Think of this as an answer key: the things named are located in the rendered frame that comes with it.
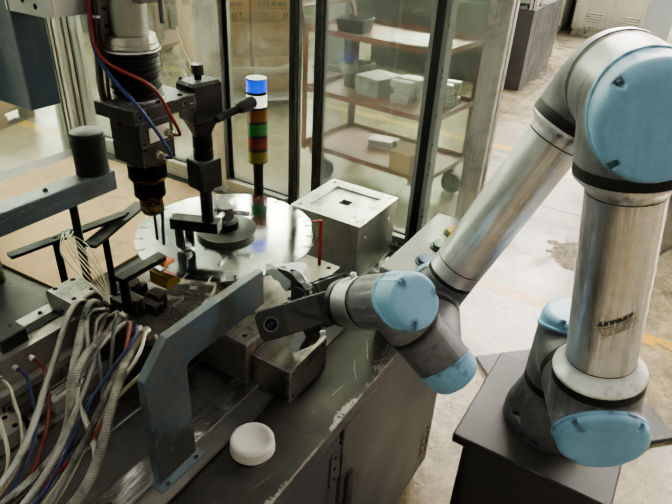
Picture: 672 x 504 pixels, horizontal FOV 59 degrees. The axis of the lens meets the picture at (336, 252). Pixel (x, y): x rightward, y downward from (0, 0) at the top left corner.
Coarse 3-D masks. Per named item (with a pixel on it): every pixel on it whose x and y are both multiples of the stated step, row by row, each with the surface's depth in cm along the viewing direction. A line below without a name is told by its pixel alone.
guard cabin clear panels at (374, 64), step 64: (256, 0) 140; (384, 0) 123; (256, 64) 148; (384, 64) 129; (0, 128) 176; (64, 128) 194; (384, 128) 136; (448, 128) 127; (384, 192) 143; (448, 192) 134
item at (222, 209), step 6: (234, 198) 111; (222, 204) 108; (228, 204) 108; (216, 210) 107; (222, 210) 106; (228, 210) 106; (234, 210) 107; (240, 210) 107; (222, 216) 105; (228, 216) 107; (222, 222) 107; (228, 222) 108
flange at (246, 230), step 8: (216, 216) 113; (240, 216) 113; (224, 224) 107; (232, 224) 107; (240, 224) 110; (248, 224) 111; (224, 232) 107; (232, 232) 108; (240, 232) 108; (248, 232) 108; (200, 240) 107; (208, 240) 105; (216, 240) 105; (224, 240) 105; (232, 240) 106; (240, 240) 106; (248, 240) 107
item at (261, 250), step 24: (168, 216) 114; (264, 216) 116; (288, 216) 116; (144, 240) 106; (168, 240) 106; (264, 240) 108; (288, 240) 108; (312, 240) 109; (192, 264) 100; (216, 264) 100; (240, 264) 101; (264, 264) 101
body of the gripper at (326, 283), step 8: (320, 280) 92; (328, 280) 91; (336, 280) 85; (296, 288) 91; (304, 288) 89; (312, 288) 89; (320, 288) 90; (328, 288) 84; (296, 296) 91; (304, 296) 89; (328, 296) 83; (328, 304) 83; (328, 312) 84; (312, 328) 90; (320, 328) 90
